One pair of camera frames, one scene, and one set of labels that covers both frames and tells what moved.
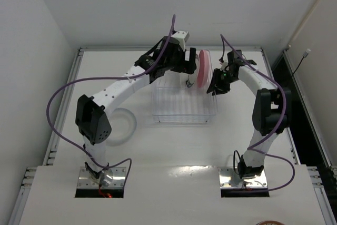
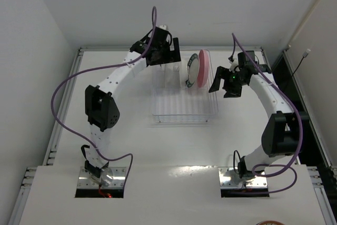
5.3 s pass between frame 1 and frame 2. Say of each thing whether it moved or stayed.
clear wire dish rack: stayed
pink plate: stayed
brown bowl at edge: stayed
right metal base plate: stayed
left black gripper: moved
